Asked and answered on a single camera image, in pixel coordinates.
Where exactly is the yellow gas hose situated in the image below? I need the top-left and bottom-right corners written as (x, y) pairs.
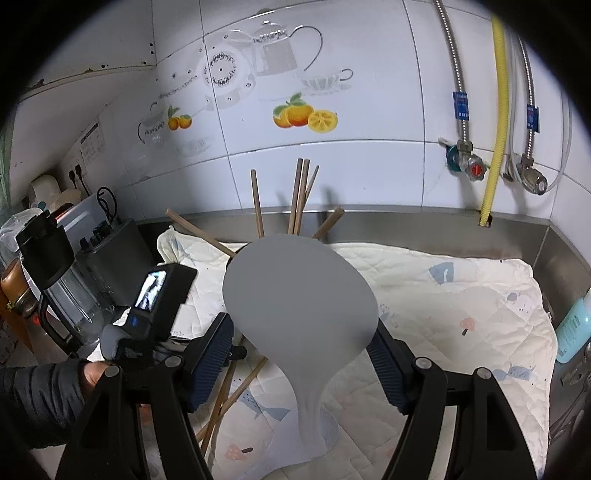
top-left (478, 13), bottom-right (509, 228)

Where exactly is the white rice paddle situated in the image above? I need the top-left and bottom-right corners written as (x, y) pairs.
top-left (222, 234), bottom-right (379, 455)

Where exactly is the black blender appliance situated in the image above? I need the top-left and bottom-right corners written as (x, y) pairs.
top-left (76, 218), bottom-right (154, 307)

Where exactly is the clear blender jug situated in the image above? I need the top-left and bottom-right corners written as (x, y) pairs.
top-left (16, 211), bottom-right (114, 358)

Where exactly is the thick round wooden stick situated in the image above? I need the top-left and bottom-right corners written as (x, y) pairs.
top-left (312, 207), bottom-right (345, 240)

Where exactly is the blue soap pump bottle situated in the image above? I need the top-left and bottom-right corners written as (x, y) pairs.
top-left (556, 291), bottom-right (591, 364)

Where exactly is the right angle valve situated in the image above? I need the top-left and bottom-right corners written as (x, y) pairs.
top-left (516, 154), bottom-right (548, 196)

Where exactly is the person left hand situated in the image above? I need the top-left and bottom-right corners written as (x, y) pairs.
top-left (81, 361), bottom-right (114, 400)

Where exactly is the thin wooden chopstick in cup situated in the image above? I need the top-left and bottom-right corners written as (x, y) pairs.
top-left (294, 159), bottom-right (320, 235)

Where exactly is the braided steel hose right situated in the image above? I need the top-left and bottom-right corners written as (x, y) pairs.
top-left (514, 32), bottom-right (541, 160)

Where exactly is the angle valve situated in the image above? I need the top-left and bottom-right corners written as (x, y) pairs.
top-left (516, 154), bottom-right (548, 196)
top-left (438, 137), bottom-right (487, 182)

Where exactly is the braided steel hose left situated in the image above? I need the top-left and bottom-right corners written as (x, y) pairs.
top-left (434, 0), bottom-right (469, 144)

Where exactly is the braided steel hose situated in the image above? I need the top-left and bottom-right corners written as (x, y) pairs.
top-left (514, 32), bottom-right (541, 160)
top-left (434, 0), bottom-right (469, 144)

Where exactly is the black sleeved left forearm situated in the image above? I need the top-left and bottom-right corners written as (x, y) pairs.
top-left (1, 359), bottom-right (90, 450)

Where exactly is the black power cable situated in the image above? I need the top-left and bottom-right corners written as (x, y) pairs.
top-left (75, 172), bottom-right (123, 227)

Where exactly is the left angle valve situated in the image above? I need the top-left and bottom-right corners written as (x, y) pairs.
top-left (438, 137), bottom-right (487, 182)

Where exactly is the long curved wooden spoon handle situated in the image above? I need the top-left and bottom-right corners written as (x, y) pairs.
top-left (165, 209), bottom-right (236, 258)

